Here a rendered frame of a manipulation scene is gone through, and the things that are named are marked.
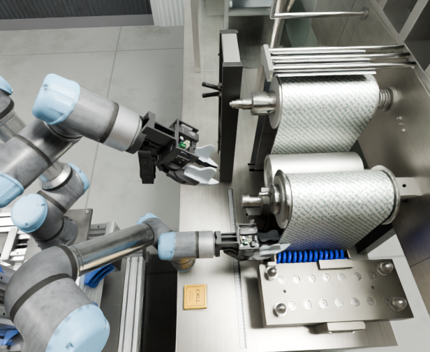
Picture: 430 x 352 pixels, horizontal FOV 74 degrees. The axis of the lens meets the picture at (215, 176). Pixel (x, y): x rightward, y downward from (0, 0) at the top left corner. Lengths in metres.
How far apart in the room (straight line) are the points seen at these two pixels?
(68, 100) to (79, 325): 0.37
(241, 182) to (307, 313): 0.53
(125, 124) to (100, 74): 2.80
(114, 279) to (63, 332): 1.22
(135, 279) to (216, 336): 0.87
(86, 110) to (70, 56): 3.17
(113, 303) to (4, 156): 1.32
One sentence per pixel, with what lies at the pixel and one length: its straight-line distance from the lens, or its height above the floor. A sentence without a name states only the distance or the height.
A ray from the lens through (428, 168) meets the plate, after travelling 0.82.
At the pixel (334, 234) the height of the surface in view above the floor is 1.15.
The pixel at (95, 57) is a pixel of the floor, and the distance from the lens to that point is 3.54.
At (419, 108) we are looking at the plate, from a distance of 0.85.
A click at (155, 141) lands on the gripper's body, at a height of 1.49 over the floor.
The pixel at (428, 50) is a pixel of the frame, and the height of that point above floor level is 1.46.
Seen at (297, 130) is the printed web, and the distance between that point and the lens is 0.81.
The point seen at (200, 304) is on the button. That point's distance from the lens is 0.97.
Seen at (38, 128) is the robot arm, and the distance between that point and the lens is 0.58.
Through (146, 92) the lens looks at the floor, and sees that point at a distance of 2.95.
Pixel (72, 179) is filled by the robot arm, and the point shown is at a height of 1.04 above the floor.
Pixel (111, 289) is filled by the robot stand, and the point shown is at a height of 0.21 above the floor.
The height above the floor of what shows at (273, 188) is 1.28.
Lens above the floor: 1.89
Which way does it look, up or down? 57 degrees down
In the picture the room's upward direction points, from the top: straight up
